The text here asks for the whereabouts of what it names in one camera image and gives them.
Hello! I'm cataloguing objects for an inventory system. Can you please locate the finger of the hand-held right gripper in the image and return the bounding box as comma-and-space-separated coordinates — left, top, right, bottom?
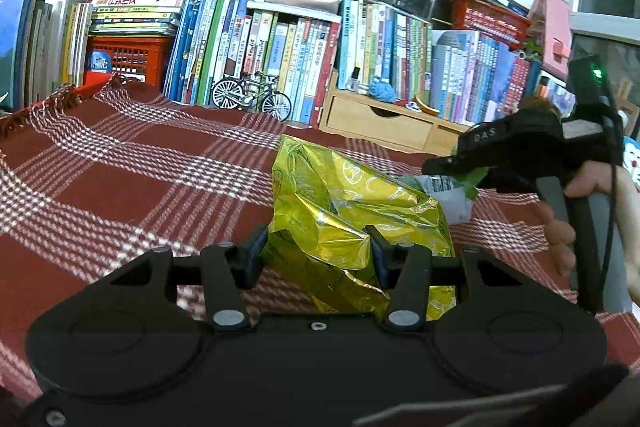
477, 169, 540, 196
421, 154, 501, 178

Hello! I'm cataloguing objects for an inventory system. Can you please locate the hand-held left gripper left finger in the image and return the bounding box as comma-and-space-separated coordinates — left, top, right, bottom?
107, 223, 269, 333

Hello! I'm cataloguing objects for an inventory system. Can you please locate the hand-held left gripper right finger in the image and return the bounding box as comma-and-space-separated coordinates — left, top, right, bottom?
365, 224, 523, 333

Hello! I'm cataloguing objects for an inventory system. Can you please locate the green snack wrapper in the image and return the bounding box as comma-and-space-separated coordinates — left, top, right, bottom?
400, 157, 493, 224

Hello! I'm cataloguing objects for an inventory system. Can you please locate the yellow foil snack bag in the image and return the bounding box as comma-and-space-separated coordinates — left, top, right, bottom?
267, 134, 457, 323

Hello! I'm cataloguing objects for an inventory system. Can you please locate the person's right hand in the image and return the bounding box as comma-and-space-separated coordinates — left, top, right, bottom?
542, 161, 640, 303

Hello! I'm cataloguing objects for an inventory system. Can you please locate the row of small colourful books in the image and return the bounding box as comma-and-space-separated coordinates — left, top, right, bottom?
537, 74, 576, 118

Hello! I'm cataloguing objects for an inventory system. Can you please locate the orange curved toy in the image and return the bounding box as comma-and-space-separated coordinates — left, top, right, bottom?
413, 94, 441, 117

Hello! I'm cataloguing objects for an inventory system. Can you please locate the wooden drawer organizer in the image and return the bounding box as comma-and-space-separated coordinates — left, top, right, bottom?
319, 74, 474, 158

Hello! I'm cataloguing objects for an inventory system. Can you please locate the row of blue spined books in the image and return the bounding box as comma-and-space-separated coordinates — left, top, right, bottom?
431, 29, 544, 126

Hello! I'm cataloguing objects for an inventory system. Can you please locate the blue yarn ball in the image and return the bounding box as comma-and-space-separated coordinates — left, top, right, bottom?
369, 76, 399, 104

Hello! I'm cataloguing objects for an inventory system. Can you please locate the blue cat plush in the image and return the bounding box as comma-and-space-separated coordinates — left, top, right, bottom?
622, 141, 640, 194

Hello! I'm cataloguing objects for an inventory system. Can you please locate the pink house shaped box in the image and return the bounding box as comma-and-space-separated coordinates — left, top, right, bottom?
527, 0, 574, 80

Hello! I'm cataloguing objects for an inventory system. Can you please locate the red plastic basket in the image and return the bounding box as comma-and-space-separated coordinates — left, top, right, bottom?
449, 0, 532, 52

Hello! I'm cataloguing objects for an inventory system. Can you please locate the row of green spined books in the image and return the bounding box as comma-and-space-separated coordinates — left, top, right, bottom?
337, 0, 434, 104

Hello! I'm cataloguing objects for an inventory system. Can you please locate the red plaid tablecloth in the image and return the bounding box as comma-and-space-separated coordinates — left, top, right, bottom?
0, 74, 640, 403

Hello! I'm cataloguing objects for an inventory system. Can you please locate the miniature bicycle model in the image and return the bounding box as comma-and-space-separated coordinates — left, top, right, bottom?
211, 71, 293, 123

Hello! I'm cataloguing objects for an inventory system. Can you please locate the row of paperback books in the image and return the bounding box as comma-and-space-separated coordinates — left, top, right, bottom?
232, 9, 342, 128

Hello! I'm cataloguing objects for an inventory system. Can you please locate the red plastic crate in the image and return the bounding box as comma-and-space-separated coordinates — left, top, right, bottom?
82, 35, 174, 92

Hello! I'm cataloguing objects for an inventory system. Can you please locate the blue round tin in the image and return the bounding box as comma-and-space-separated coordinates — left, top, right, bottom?
85, 49, 114, 76

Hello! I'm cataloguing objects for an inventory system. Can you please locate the stack of flat lying books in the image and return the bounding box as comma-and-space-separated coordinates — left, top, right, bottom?
90, 0, 189, 38

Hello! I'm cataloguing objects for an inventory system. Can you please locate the row of large flat books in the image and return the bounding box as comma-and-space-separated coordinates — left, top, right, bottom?
0, 0, 94, 110

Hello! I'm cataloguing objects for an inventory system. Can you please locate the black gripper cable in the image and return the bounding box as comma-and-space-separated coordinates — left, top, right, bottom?
595, 104, 619, 313

